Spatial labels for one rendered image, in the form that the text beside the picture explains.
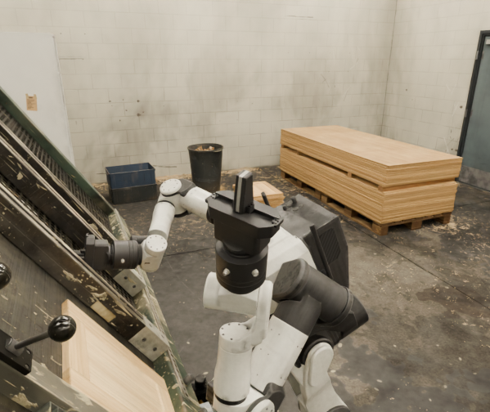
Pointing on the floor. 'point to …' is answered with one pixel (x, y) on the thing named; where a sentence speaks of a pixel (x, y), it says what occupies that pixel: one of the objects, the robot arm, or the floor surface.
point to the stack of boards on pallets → (370, 176)
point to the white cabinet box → (33, 81)
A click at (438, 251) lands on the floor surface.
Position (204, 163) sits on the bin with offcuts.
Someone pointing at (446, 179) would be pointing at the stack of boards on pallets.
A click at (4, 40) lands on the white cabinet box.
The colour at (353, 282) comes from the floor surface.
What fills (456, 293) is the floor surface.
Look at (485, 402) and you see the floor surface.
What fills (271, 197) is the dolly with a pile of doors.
